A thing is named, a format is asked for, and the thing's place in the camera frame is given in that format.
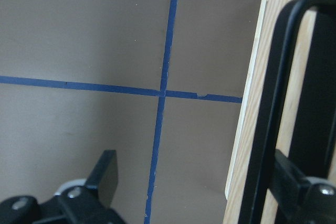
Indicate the wooden drawer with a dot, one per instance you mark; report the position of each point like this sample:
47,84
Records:
290,109

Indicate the black metal drawer handle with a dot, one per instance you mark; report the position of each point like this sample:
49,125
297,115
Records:
313,139

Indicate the wooden drawer cabinet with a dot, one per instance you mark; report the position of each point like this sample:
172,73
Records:
250,72

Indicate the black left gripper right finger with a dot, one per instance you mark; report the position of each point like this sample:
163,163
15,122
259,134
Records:
300,198

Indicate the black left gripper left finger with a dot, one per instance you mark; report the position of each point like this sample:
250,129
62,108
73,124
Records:
77,201

